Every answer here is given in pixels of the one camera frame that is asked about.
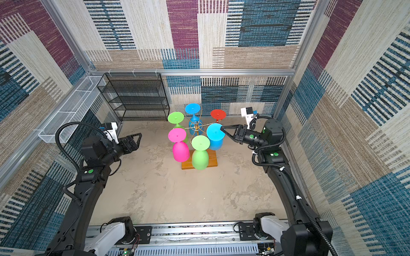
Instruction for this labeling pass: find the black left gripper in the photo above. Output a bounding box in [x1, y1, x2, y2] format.
[101, 133, 141, 167]

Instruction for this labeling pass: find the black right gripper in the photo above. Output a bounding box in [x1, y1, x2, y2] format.
[220, 124, 267, 148]

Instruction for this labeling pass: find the light blue wine glass front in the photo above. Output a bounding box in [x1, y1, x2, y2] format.
[206, 123, 225, 150]

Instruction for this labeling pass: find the green wine glass front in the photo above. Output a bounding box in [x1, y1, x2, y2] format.
[191, 135, 210, 170]

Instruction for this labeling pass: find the green wine glass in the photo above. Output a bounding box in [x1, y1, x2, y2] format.
[191, 135, 210, 170]
[168, 112, 189, 144]

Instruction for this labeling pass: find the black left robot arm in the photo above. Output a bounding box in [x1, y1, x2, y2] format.
[44, 122, 142, 256]

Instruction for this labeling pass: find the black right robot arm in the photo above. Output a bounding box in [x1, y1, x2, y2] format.
[220, 118, 337, 256]

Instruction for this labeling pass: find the red wine glass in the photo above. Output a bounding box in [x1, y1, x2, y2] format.
[210, 109, 226, 123]

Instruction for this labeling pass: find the blue wine glass back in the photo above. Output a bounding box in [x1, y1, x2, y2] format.
[185, 103, 203, 136]

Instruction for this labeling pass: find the pink wine glass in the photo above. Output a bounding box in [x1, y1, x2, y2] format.
[168, 128, 190, 163]

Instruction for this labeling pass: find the green wine glass back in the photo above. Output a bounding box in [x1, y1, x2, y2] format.
[168, 112, 189, 144]

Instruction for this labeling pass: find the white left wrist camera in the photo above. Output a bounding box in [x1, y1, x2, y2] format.
[98, 122, 119, 144]

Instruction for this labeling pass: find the wooden rack base with gold wire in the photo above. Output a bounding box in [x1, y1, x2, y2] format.
[185, 103, 226, 170]

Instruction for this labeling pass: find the black wire shelf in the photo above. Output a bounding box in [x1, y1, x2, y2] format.
[97, 73, 170, 122]

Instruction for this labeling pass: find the white wire basket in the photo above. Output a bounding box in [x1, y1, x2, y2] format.
[38, 76, 104, 144]

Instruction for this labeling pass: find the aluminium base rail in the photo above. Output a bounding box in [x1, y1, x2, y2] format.
[84, 219, 324, 256]

